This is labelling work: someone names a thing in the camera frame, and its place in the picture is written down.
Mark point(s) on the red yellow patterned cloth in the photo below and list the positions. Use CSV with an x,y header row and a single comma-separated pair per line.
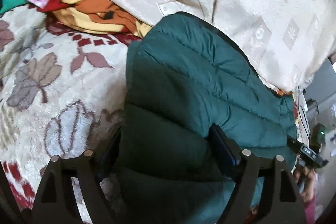
x,y
96,17

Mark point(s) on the dark green puffer jacket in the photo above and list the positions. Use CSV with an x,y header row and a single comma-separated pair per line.
x,y
183,77

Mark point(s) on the floral fleece blanket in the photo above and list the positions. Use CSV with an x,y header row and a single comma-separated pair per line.
x,y
62,92

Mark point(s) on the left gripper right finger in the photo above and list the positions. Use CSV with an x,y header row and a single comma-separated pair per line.
x,y
280,200

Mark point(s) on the green cloth piece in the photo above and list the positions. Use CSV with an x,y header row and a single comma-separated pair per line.
x,y
7,5

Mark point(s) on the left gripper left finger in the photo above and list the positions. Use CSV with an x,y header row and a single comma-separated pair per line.
x,y
55,200

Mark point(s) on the person right hand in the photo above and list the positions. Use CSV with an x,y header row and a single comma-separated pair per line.
x,y
307,177

